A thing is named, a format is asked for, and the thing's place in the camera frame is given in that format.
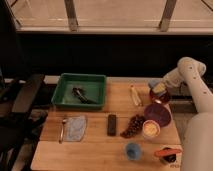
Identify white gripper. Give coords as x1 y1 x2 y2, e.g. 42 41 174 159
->
163 69 183 88

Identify yellow sponge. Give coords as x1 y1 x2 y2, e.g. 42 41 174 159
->
153 83 166 94

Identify red bowl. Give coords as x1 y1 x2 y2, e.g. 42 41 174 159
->
149 90 171 105

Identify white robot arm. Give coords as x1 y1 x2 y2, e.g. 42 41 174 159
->
163 57 213 171

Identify pale banana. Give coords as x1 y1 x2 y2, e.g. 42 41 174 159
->
130 85 142 106

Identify white cup yellow contents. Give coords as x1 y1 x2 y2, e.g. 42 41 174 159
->
142 120 160 139

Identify bunch of dark grapes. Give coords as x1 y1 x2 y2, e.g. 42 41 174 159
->
120 115 145 138

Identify black rectangular block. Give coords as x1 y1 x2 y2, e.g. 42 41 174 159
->
107 114 117 136

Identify orange carrot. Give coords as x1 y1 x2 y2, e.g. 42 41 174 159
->
154 149 182 157

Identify dark round container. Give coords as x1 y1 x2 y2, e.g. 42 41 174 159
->
159 154 176 165

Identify green plastic tray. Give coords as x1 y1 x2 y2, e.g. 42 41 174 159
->
51 73 106 110

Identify blue cup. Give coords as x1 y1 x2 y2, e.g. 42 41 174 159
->
125 143 142 161

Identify dark utensil in tray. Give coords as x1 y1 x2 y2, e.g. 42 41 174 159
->
72 87 95 104

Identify light blue cloth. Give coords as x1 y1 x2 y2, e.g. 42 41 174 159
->
65 116 87 142

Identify metal spoon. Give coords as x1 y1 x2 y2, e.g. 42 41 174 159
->
59 118 67 144

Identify black chair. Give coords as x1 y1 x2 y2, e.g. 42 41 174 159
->
0 74 47 171

